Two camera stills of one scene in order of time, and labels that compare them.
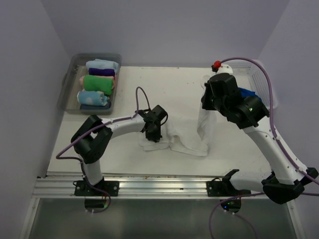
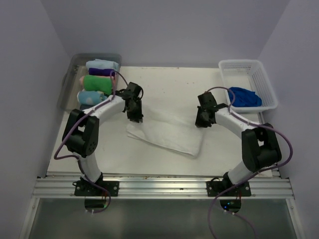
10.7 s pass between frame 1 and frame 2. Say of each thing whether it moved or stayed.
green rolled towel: stayed
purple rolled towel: stayed
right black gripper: moved
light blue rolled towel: stayed
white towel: moved
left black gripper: moved
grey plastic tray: stayed
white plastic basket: stayed
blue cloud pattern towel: stayed
